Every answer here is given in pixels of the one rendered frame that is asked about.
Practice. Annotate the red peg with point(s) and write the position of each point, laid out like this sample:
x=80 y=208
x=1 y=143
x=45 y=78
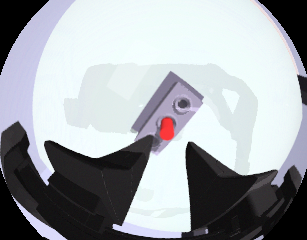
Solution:
x=166 y=128

